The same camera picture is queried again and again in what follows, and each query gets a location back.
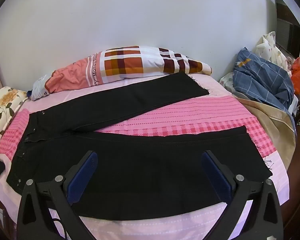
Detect orange plastic bag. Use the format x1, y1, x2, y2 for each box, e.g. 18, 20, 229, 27
291, 57, 300, 95

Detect black pants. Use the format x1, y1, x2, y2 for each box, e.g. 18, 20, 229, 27
6, 73, 271, 220

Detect dark window frame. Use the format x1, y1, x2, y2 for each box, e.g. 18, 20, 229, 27
275, 0, 300, 59

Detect blue checked cloth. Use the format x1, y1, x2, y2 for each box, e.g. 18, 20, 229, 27
233, 48, 296, 132

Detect white printed cloth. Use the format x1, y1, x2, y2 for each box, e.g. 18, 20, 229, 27
255, 31, 288, 70

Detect white floral pillow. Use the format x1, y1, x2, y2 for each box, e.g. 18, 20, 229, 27
0, 86, 28, 139

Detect beige blanket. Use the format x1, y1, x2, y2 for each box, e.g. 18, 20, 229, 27
235, 96, 296, 170

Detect orange plaid bolster pillow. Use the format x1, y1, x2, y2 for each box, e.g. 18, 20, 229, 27
27, 46, 212, 101

